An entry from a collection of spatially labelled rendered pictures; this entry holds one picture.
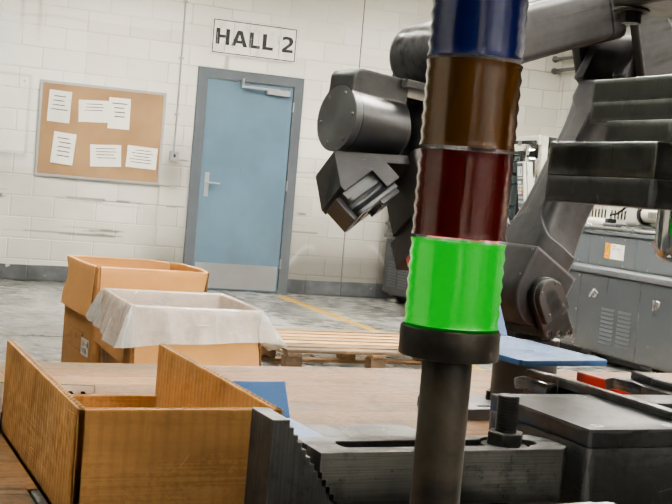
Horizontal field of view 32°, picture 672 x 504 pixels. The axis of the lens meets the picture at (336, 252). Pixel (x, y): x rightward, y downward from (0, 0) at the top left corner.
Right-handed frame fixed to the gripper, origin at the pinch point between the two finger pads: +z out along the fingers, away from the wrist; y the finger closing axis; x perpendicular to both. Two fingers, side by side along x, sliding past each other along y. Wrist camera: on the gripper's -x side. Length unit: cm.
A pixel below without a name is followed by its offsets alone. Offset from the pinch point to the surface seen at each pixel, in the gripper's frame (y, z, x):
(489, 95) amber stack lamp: 46, 10, -27
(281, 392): -2.4, 5.2, -16.5
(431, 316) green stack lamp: 41, 17, -28
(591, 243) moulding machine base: -558, -299, 483
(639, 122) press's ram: 32.1, 1.4, -6.3
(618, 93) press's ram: 30.0, -2.1, -5.2
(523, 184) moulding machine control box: -610, -378, 475
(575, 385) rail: 17.7, 12.3, -4.5
